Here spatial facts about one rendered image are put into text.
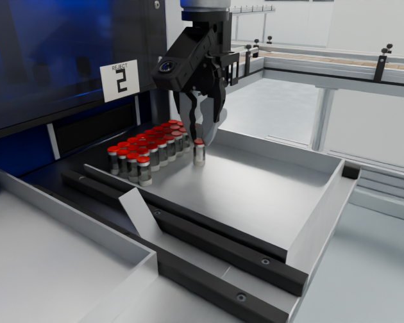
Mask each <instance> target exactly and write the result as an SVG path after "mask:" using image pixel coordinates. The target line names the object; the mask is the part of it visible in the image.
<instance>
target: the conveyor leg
mask: <svg viewBox="0 0 404 323"><path fill-rule="evenodd" d="M315 87H316V88H322V92H321V99H320V103H319V109H318V114H317V120H316V128H315V131H314V139H313V142H312V150H313V151H317V152H322V151H323V149H324V143H325V140H326V133H327V129H328V123H329V120H330V114H331V110H332V104H333V97H334V93H335V90H339V88H331V87H322V86H317V85H315Z"/></svg>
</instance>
